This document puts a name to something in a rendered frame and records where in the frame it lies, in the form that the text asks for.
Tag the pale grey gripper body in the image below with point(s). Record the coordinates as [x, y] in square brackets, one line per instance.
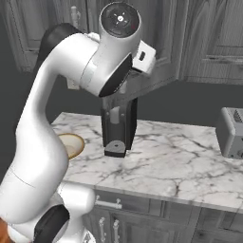
[123, 87]

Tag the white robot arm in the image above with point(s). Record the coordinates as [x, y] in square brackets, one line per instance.
[41, 133]

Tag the tan bowl with white inside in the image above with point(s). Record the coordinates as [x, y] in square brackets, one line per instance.
[73, 145]

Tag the grey toaster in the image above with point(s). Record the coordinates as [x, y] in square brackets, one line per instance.
[228, 133]

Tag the grey drawer front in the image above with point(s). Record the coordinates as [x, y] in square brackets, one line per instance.
[205, 216]
[139, 204]

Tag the grey base cupboard door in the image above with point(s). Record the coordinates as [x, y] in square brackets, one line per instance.
[95, 226]
[148, 229]
[218, 237]

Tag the grey wall cupboard door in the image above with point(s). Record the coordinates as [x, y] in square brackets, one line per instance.
[22, 28]
[218, 41]
[167, 34]

